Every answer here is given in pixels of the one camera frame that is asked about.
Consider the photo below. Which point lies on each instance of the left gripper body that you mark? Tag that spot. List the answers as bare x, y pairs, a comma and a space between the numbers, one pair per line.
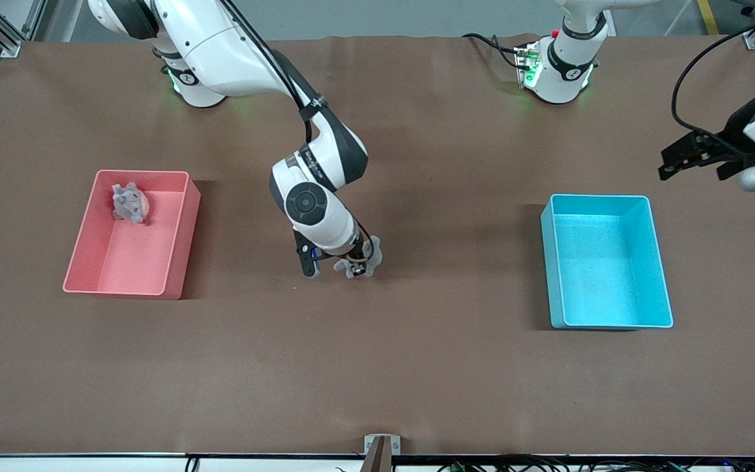
733, 138

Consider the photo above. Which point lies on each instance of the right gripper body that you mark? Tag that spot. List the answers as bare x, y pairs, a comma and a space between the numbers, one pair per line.
356, 253

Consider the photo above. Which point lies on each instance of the grey plush toy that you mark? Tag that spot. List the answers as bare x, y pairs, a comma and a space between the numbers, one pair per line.
130, 204
375, 252

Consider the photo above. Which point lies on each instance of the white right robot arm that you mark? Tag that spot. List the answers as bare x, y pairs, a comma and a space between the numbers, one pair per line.
220, 46

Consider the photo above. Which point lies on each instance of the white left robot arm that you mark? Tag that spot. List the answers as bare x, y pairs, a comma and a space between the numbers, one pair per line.
564, 65

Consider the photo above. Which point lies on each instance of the blue plastic box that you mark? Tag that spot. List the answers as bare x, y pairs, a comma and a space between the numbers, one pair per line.
607, 275

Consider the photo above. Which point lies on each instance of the pink plastic box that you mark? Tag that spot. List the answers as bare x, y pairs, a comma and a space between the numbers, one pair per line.
135, 262

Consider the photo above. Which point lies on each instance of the brown table cover sheet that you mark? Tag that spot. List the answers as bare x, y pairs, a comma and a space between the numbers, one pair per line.
456, 367

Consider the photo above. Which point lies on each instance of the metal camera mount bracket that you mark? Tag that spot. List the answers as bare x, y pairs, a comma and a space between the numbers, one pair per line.
383, 452

